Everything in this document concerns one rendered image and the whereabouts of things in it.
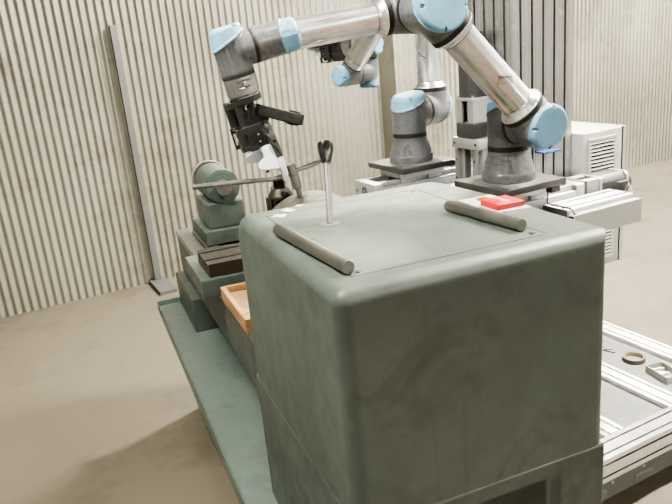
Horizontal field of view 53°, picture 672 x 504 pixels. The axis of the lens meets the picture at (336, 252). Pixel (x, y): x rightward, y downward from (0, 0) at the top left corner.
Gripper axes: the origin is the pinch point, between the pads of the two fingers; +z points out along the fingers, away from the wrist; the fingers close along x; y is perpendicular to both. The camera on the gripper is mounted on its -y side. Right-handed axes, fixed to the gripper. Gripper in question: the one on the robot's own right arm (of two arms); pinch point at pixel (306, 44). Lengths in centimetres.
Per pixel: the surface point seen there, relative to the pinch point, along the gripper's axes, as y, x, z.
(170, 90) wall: 34, 85, 218
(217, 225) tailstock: 58, -53, 16
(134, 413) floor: 148, -85, 75
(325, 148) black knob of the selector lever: 4, -112, -104
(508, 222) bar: 17, -110, -141
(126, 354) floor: 152, -49, 137
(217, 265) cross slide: 50, -92, -32
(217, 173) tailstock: 38, -48, 14
